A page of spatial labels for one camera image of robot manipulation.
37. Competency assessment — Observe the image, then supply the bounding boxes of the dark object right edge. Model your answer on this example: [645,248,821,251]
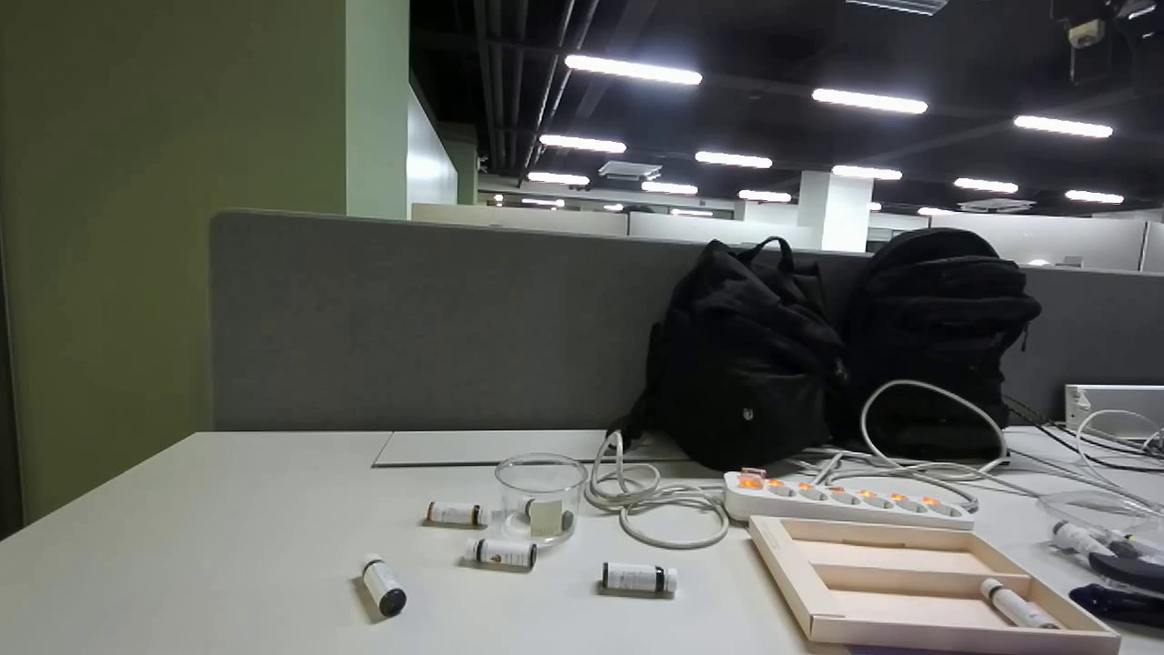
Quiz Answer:
[1074,586,1164,631]

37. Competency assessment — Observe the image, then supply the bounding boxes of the white cylinder right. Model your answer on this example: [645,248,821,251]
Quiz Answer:
[595,560,675,595]

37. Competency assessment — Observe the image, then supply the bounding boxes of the white coiled power cable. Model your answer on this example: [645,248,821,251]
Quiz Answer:
[580,424,734,553]

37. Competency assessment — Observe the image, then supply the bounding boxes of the white power strip orange switches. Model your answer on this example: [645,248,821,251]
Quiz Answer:
[722,474,976,532]

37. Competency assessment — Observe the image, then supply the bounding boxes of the white cylinder far left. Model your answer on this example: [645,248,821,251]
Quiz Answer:
[422,501,487,529]

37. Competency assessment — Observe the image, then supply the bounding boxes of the black backpack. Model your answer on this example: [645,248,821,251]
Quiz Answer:
[827,229,1040,462]
[618,236,842,469]

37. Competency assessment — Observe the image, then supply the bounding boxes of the white cylinder black cap front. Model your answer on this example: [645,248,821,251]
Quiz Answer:
[361,557,406,617]

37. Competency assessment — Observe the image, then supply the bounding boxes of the grey desk partition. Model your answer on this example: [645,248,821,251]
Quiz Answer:
[209,212,1164,429]

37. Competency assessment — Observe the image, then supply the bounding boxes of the white marker in tray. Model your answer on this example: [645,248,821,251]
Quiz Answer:
[978,577,1056,631]

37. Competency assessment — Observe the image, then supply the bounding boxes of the black backpack left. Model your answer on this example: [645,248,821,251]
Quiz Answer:
[618,236,842,469]

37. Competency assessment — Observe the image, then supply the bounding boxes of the white cylinder middle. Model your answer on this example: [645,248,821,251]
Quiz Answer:
[469,537,537,570]

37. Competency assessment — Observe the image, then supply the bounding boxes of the black backpack right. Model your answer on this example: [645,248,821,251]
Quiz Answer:
[827,229,1040,462]

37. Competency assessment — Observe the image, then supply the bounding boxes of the wooden tray frame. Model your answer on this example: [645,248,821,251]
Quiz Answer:
[750,518,1120,655]

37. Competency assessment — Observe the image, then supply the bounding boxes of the clear glass beaker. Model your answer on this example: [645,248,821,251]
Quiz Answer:
[496,450,587,542]

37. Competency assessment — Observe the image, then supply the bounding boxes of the white cable loop right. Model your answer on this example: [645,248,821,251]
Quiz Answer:
[806,373,1164,519]

